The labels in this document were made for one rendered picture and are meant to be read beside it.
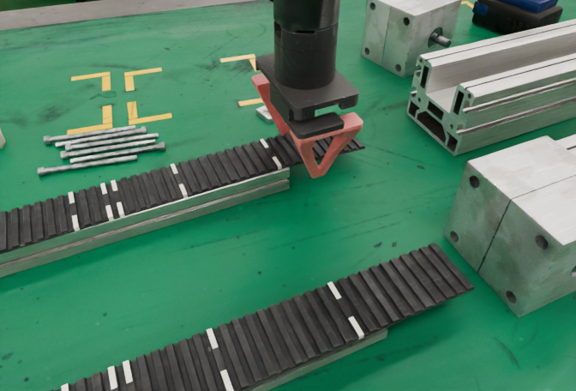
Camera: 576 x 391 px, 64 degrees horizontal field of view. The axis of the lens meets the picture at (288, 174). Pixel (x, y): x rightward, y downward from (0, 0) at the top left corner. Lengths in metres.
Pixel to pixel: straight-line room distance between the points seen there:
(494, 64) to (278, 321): 0.43
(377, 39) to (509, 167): 0.36
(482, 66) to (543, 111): 0.09
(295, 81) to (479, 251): 0.22
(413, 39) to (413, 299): 0.41
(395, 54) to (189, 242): 0.41
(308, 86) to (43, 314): 0.30
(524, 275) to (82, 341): 0.35
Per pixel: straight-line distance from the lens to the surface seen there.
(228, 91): 0.66
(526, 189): 0.41
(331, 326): 0.36
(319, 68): 0.42
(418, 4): 0.70
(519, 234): 0.40
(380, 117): 0.62
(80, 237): 0.47
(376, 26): 0.72
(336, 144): 0.45
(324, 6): 0.39
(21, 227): 0.48
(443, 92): 0.60
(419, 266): 0.41
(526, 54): 0.68
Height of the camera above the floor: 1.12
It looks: 42 degrees down
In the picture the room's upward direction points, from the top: straight up
